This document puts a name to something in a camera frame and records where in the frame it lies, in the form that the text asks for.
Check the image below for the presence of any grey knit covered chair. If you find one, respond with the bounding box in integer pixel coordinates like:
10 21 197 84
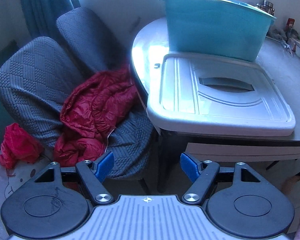
56 7 130 85
0 36 155 193

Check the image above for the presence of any grey plastic bin lid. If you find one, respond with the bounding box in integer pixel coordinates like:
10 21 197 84
147 53 296 137

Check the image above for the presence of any grey marble desktop table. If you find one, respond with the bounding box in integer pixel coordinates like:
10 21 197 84
131 17 300 193

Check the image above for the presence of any stainless steel thermos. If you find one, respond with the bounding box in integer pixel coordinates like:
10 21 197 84
262 0 275 15

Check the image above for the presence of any red puffer jacket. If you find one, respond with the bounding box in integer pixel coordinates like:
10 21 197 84
54 65 140 168

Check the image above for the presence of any red crumpled cloth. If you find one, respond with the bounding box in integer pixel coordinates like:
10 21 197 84
0 123 44 170

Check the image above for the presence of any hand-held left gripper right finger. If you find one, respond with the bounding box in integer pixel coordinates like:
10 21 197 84
180 152 262 204

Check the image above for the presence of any white cartoon print cushion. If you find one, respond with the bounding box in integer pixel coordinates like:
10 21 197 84
0 152 55 240

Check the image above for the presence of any blue curtain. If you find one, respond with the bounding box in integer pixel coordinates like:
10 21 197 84
17 0 80 40

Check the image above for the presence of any blue plastic storage bin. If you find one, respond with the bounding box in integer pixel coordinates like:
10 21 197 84
158 0 277 62

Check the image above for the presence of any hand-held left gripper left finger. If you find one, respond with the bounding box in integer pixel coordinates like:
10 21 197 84
34 151 115 204

